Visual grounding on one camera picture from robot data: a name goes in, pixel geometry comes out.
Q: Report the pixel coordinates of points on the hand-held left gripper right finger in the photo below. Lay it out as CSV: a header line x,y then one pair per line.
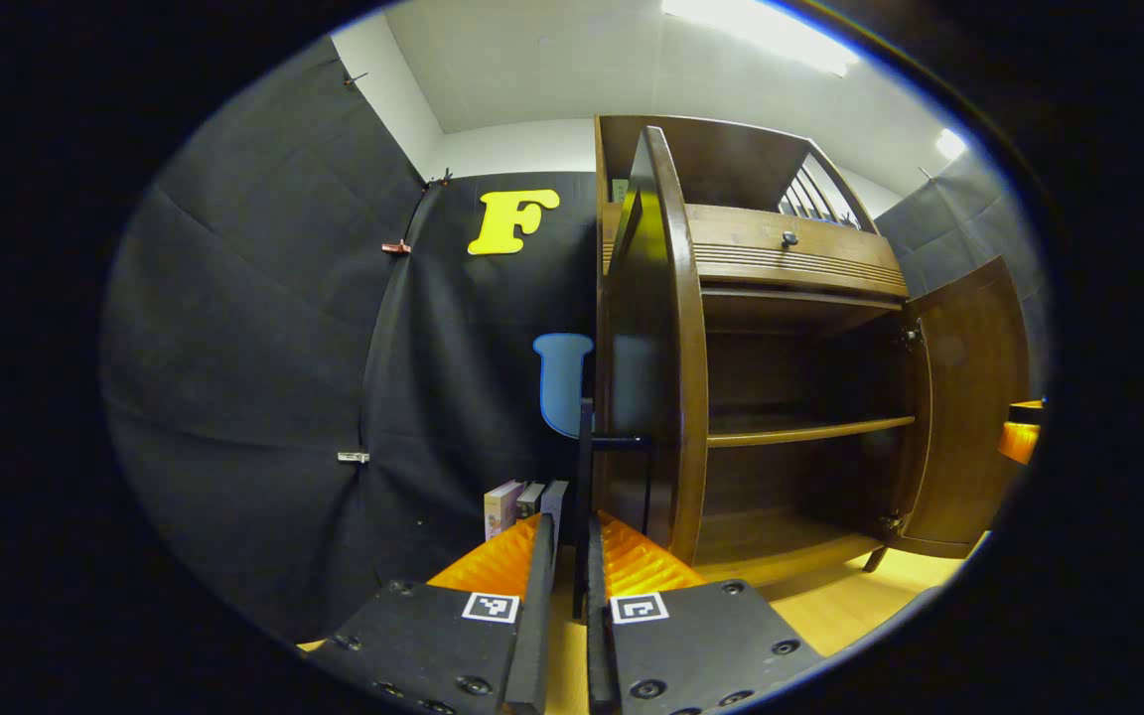
x,y
600,636

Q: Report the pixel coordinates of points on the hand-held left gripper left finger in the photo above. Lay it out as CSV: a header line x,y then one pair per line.
x,y
535,636

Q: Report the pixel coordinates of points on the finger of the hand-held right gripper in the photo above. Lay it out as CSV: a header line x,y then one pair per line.
x,y
1021,437

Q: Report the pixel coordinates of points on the wooden shoe cabinet door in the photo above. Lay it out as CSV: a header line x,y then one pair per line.
x,y
969,397
676,348

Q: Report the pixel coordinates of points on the wooden double-door shoe cabinet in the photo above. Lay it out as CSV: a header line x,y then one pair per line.
x,y
731,159

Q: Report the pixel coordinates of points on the metal door hinge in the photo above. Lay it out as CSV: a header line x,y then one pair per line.
x,y
910,334
892,523

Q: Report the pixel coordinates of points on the wooden cabinet shelf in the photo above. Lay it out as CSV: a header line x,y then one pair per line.
x,y
810,431

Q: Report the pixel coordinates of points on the wooden cabinet drawer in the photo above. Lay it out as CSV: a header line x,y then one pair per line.
x,y
830,263

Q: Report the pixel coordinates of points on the grey book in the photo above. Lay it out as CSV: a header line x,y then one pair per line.
x,y
555,506

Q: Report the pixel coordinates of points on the pale purple book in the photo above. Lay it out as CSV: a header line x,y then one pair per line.
x,y
500,508

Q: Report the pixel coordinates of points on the dark book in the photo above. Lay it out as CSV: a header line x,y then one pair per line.
x,y
530,500

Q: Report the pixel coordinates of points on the small ceiling light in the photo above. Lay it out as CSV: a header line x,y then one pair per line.
x,y
950,144

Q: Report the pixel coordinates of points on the black backdrop cloth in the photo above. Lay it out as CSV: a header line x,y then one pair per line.
x,y
264,348

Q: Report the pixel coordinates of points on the orange clip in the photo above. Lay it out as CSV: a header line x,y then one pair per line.
x,y
396,247

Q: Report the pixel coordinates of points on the green book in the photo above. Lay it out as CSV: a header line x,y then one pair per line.
x,y
620,190

